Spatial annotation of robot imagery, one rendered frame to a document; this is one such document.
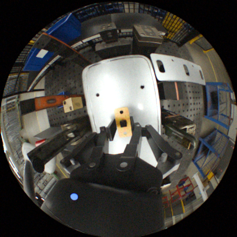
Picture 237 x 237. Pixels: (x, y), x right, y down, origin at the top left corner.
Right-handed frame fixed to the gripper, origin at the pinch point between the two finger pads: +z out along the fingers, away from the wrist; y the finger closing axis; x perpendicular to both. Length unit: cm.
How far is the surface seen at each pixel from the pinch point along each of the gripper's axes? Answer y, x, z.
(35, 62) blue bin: -32.3, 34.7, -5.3
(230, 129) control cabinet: 784, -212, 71
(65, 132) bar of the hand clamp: -13.4, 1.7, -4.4
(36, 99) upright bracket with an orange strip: -14.9, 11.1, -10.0
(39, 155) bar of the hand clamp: -15.8, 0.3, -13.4
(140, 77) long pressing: 6.8, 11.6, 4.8
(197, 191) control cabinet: 657, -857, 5
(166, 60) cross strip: 17.3, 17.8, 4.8
